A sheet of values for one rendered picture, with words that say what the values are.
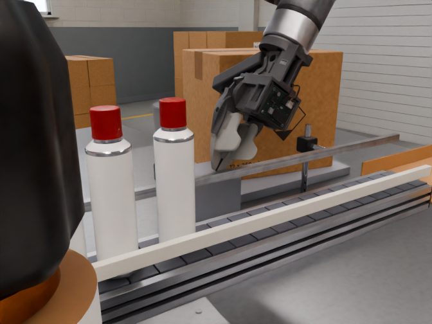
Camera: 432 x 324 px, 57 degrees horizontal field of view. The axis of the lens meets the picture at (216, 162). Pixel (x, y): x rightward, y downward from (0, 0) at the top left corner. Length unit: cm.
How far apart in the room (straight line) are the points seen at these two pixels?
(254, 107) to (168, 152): 14
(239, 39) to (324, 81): 328
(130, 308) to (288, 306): 20
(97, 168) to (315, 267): 35
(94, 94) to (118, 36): 274
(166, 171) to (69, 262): 32
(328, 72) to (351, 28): 409
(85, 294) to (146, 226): 56
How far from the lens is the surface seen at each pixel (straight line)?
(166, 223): 53
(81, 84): 401
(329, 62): 93
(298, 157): 69
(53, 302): 17
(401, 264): 68
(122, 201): 46
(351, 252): 68
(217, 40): 412
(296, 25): 61
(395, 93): 479
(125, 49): 675
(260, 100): 55
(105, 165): 45
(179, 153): 49
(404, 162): 113
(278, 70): 58
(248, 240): 58
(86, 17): 648
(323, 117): 95
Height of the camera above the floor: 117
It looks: 19 degrees down
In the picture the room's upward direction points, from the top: straight up
